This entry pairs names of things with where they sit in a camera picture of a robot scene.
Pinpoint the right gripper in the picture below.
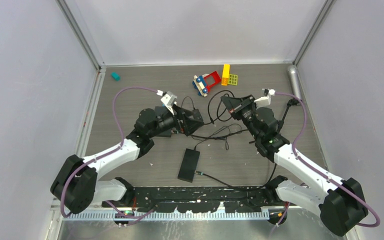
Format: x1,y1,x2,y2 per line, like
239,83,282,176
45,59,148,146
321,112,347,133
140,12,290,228
221,94,262,140

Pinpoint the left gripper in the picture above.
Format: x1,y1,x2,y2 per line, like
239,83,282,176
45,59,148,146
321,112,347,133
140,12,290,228
148,104,204,139

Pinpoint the black power adapter cable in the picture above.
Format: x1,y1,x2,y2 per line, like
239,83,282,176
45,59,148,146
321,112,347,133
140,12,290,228
181,96,250,152

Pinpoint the black network switch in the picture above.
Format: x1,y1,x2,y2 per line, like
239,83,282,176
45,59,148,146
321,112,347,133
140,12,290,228
177,148,201,183

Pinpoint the black mini tripod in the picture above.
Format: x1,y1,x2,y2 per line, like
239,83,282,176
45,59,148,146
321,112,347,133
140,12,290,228
277,98,301,133

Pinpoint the silver microphone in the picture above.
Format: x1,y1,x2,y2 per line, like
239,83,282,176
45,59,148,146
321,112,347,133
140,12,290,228
287,65,303,100

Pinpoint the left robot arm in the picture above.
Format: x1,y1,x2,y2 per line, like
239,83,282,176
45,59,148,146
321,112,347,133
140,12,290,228
50,105,204,214

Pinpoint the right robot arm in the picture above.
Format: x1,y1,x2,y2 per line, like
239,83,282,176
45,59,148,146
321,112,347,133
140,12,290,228
221,95,369,237

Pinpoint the lime green grid plate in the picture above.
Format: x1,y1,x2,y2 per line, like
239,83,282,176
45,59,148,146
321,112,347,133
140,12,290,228
227,74,238,86

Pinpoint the yellow toy brick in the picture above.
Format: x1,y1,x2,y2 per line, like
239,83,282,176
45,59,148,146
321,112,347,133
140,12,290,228
221,64,231,86

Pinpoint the red blue toy vehicle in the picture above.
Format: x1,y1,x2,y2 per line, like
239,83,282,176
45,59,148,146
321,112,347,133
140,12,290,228
192,71,222,97

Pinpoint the teal block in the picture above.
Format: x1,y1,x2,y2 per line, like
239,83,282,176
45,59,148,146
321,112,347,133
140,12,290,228
111,72,121,81

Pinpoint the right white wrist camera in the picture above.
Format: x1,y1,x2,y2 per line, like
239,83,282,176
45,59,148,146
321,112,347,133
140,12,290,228
254,88,276,109

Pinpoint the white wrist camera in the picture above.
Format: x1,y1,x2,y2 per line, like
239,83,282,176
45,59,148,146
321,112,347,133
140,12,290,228
160,91,177,114
254,88,276,109

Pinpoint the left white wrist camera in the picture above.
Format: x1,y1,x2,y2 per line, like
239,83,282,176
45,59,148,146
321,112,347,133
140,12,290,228
160,91,177,114

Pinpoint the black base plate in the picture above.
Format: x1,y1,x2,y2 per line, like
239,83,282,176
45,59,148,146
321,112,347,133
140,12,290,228
111,186,287,213

